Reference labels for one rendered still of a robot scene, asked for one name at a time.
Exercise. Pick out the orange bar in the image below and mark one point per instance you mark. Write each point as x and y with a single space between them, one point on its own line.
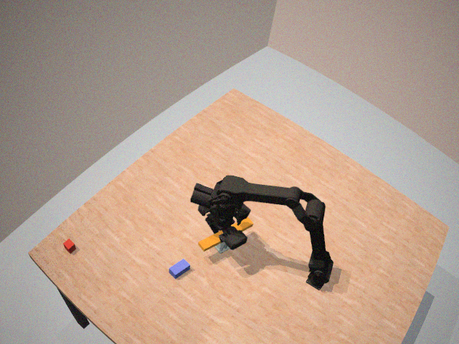
213 240

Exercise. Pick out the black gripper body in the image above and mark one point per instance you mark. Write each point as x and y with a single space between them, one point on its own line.
234 238

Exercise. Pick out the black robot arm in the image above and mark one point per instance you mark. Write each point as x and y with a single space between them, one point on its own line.
231 192

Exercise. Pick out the blue rectangular block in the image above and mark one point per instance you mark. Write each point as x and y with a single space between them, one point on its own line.
179 268

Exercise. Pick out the red cube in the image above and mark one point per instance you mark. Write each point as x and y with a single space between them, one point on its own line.
69 246

